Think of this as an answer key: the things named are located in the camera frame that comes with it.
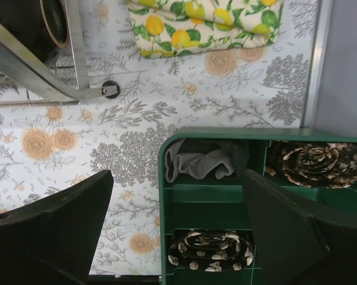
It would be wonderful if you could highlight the black floral rolled tie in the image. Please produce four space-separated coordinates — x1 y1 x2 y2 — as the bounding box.
167 229 254 273

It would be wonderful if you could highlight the stainless steel dish rack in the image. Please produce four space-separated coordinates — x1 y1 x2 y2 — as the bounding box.
0 1 120 103

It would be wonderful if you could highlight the lemon print folded cloth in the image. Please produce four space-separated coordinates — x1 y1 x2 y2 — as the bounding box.
126 0 284 59

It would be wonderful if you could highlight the black gold rolled tie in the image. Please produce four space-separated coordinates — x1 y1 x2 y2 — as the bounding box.
265 141 357 189

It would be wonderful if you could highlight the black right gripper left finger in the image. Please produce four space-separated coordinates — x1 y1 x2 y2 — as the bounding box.
0 170 113 284

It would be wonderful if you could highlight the grey item in tray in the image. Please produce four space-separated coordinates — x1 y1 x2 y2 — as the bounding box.
164 138 249 183

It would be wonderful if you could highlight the floral patterned table mat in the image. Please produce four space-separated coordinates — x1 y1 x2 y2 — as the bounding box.
0 1 318 277

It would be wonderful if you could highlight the green compartment tray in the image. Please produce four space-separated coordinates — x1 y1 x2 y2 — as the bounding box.
158 128 357 284

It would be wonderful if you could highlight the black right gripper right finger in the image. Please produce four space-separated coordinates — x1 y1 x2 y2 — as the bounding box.
242 169 357 284

